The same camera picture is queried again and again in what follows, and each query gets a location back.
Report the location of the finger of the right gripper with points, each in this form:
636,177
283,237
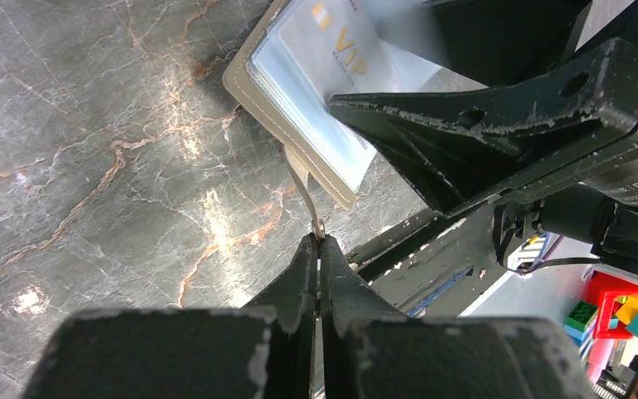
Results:
496,43
511,143

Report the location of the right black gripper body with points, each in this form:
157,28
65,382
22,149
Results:
601,211

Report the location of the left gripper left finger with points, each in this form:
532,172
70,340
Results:
262,350

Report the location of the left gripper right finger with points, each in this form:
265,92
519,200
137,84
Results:
373,350

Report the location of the silver VIP credit card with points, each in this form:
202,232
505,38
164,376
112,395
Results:
340,48

